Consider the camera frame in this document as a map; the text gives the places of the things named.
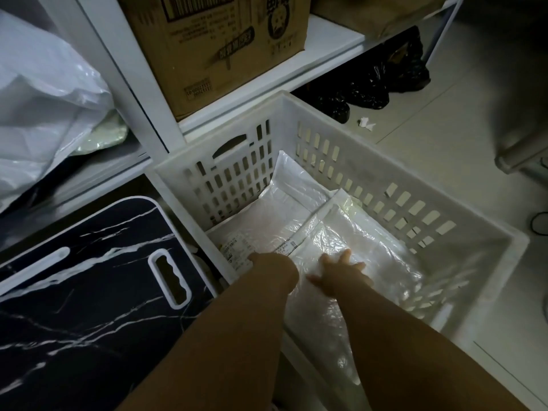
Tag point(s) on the person's left hand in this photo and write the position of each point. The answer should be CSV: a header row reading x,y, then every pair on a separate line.
x,y
276,271

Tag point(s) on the person's right hand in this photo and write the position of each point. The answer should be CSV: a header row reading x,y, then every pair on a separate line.
x,y
342,280

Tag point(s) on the person's right thumb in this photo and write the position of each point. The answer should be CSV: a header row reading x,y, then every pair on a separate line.
x,y
316,279

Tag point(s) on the person's right middle finger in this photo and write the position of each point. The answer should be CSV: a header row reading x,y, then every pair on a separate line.
x,y
345,257

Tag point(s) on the labelled white plastic-wrapped package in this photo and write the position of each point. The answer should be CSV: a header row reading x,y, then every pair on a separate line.
x,y
317,329

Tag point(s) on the person's left forearm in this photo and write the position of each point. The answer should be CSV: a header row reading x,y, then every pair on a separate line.
x,y
222,355

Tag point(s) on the person's right forearm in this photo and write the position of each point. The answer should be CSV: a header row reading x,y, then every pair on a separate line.
x,y
411,359

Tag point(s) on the white slotted plastic basket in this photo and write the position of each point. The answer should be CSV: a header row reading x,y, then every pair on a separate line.
x,y
355,124

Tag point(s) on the crumpled white paper scrap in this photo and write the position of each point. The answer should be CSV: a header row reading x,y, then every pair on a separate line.
x,y
367,124

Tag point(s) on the black plastic bag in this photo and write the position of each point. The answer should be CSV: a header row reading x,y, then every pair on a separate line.
x,y
351,89
409,64

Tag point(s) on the grey furniture base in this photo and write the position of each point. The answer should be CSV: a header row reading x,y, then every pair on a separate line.
x,y
522,154

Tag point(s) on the black marble folding table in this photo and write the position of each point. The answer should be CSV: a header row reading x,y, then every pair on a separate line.
x,y
85,303

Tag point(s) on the plain brown cardboard box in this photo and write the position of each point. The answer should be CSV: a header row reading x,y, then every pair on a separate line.
x,y
376,12

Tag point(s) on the printed brown cardboard box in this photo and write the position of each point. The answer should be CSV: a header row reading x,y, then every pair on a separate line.
x,y
205,47

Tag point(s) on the pale green packet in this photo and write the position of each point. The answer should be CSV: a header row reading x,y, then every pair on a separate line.
x,y
105,136

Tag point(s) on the white metal shelf rack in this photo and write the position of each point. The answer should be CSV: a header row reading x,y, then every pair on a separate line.
x,y
137,81

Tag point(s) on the large white plastic bag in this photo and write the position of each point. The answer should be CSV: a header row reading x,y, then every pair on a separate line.
x,y
43,106

